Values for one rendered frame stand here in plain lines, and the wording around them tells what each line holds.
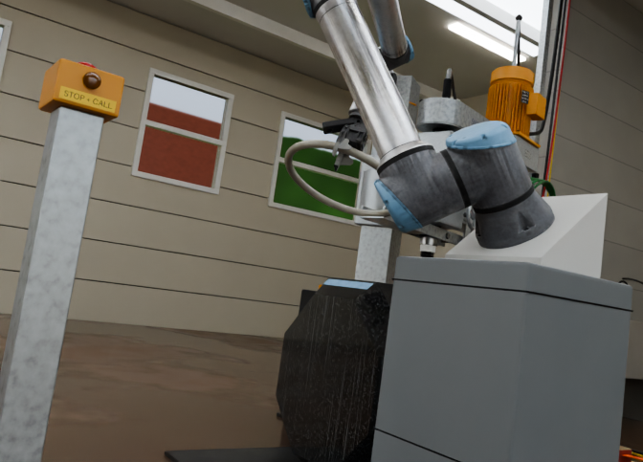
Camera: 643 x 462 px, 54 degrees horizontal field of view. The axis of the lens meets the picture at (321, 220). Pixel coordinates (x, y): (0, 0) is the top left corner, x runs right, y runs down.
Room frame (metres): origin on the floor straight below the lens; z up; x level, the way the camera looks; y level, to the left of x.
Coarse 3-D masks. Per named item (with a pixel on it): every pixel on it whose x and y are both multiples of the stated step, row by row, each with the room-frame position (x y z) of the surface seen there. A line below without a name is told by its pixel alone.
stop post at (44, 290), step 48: (48, 96) 1.12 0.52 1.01; (96, 96) 1.13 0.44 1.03; (48, 144) 1.15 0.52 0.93; (96, 144) 1.16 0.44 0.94; (48, 192) 1.12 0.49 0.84; (48, 240) 1.13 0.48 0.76; (48, 288) 1.14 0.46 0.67; (48, 336) 1.14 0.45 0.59; (0, 384) 1.16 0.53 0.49; (48, 384) 1.15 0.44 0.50; (0, 432) 1.12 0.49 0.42
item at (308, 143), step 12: (300, 144) 2.23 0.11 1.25; (312, 144) 2.19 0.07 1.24; (324, 144) 2.16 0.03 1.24; (288, 156) 2.33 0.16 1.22; (360, 156) 2.14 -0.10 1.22; (288, 168) 2.43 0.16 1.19; (300, 180) 2.51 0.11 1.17; (312, 192) 2.56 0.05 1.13; (336, 204) 2.58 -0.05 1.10; (384, 216) 2.48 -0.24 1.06
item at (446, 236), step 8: (368, 208) 2.59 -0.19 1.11; (384, 208) 2.49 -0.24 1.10; (360, 216) 2.56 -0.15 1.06; (368, 216) 2.53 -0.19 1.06; (376, 216) 2.51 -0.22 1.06; (384, 224) 2.66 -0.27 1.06; (392, 224) 2.62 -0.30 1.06; (408, 232) 2.80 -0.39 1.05; (416, 232) 2.76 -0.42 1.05; (424, 232) 2.72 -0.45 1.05; (432, 232) 2.77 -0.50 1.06; (440, 232) 2.82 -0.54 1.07; (448, 232) 2.86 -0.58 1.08; (440, 240) 3.04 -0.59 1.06; (448, 240) 2.88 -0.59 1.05; (456, 240) 2.94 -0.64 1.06
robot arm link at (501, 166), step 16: (464, 128) 1.49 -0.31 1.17; (480, 128) 1.43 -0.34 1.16; (496, 128) 1.38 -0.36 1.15; (448, 144) 1.44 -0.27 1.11; (464, 144) 1.39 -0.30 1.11; (480, 144) 1.38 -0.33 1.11; (496, 144) 1.38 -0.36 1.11; (512, 144) 1.40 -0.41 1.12; (448, 160) 1.42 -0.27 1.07; (464, 160) 1.41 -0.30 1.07; (480, 160) 1.39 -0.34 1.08; (496, 160) 1.39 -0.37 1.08; (512, 160) 1.40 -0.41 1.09; (464, 176) 1.41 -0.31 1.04; (480, 176) 1.41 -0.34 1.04; (496, 176) 1.40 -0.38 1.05; (512, 176) 1.41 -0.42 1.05; (528, 176) 1.45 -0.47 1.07; (464, 192) 1.42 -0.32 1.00; (480, 192) 1.43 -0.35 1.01; (496, 192) 1.42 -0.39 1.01; (512, 192) 1.42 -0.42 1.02; (480, 208) 1.47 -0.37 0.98
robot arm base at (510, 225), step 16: (528, 192) 1.44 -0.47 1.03; (496, 208) 1.44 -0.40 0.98; (512, 208) 1.43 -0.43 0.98; (528, 208) 1.44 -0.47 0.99; (544, 208) 1.46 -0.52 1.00; (480, 224) 1.50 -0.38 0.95; (496, 224) 1.46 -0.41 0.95; (512, 224) 1.44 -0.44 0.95; (528, 224) 1.44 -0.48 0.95; (544, 224) 1.44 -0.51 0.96; (480, 240) 1.52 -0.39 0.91; (496, 240) 1.47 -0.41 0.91; (512, 240) 1.45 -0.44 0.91; (528, 240) 1.44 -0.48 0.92
